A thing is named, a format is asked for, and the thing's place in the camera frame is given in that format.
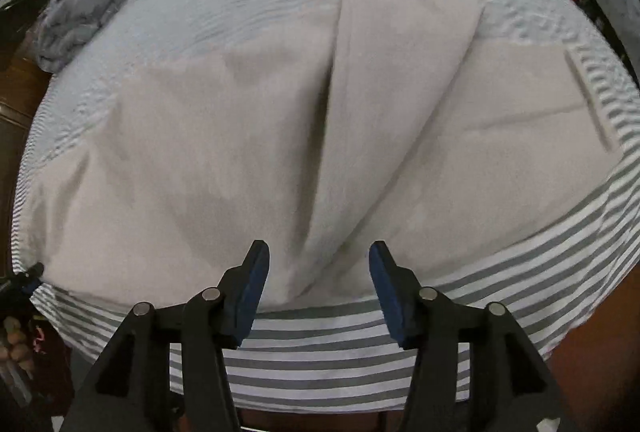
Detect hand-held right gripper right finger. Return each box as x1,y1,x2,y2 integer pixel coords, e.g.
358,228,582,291
368,240,581,432

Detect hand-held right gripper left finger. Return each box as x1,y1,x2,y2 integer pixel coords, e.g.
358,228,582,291
60,239,271,432

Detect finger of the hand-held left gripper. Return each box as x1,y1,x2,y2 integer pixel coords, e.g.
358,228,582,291
0,262,46,308

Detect beige pants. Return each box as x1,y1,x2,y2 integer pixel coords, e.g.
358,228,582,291
25,0,619,313

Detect person's left hand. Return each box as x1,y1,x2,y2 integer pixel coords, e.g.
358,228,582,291
0,316,36,380

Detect brown wooden headboard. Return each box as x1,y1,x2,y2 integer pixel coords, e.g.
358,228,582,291
0,32,53,133

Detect blue-grey crumpled garment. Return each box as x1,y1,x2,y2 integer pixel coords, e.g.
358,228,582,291
35,0,163,74

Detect grey striped bed sheet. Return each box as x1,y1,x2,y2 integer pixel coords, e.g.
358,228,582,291
10,0,640,413

